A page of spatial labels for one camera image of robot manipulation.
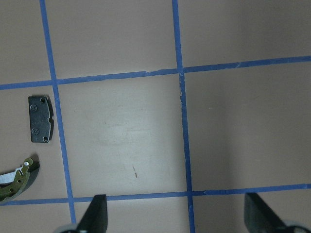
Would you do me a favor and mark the olive green brake shoe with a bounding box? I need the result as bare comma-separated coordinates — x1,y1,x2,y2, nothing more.
0,155,40,204

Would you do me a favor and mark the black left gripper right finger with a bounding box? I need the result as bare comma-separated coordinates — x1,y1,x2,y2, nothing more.
244,193,291,233

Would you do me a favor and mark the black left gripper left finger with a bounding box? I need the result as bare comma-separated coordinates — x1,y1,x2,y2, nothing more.
74,195,107,233

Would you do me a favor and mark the dark grey brake pad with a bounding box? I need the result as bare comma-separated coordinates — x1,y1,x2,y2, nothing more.
28,95,54,143

